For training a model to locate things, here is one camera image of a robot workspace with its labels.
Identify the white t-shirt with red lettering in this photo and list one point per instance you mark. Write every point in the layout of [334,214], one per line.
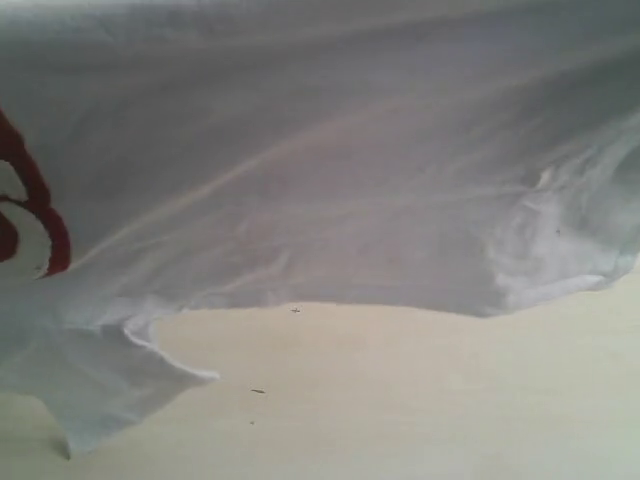
[473,157]

